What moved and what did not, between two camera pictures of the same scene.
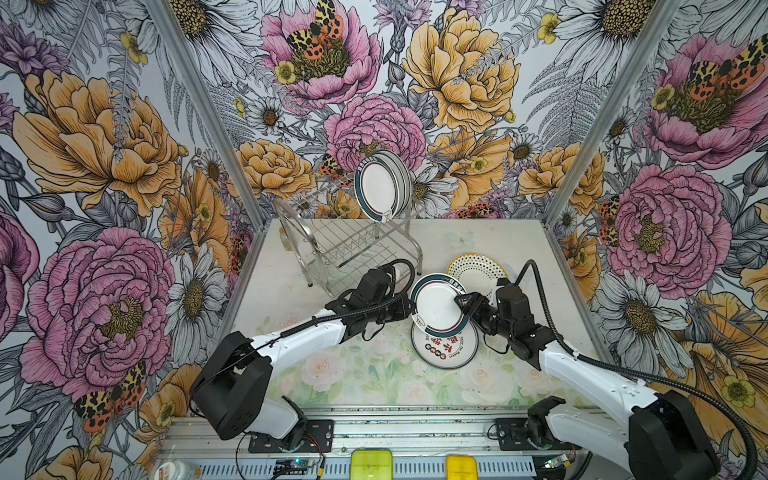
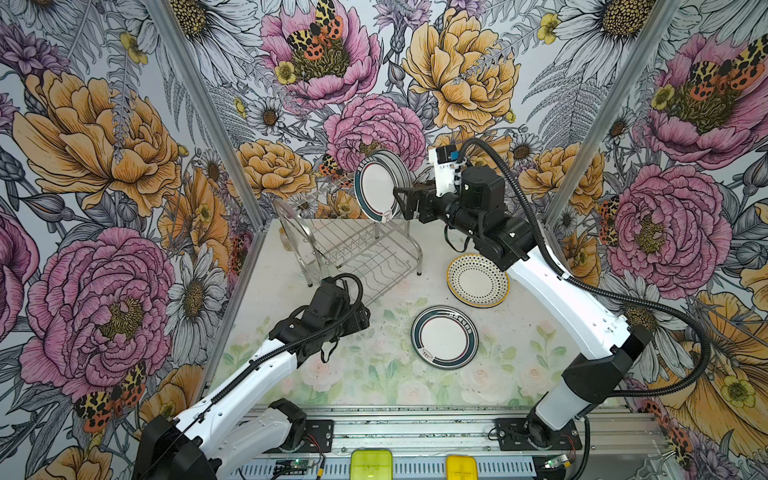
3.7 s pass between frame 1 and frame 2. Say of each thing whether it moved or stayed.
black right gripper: moved
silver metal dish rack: stayed
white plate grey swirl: stayed
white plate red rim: moved
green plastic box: stayed
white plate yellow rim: stayed
